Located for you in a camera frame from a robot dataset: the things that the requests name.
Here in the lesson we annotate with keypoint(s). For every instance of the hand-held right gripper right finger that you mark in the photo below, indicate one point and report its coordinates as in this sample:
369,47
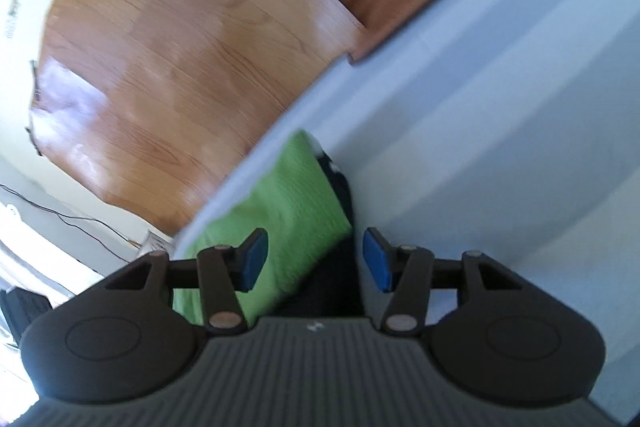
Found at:
377,259

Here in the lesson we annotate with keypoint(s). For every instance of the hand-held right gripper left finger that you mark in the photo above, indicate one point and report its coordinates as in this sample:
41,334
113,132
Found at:
254,259

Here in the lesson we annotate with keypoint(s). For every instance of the green cloth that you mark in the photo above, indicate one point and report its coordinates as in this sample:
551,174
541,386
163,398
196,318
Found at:
280,217

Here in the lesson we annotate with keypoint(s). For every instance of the black garment with white stripes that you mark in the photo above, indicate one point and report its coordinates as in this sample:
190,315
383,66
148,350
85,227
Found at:
330,287

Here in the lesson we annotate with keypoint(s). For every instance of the blue striped bed sheet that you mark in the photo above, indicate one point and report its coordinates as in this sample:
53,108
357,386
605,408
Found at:
475,107

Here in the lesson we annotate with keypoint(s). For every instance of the wood pattern floor mat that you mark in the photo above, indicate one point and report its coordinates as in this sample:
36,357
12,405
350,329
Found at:
175,57

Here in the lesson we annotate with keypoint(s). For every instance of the dark object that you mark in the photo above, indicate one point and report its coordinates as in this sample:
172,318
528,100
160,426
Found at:
22,312

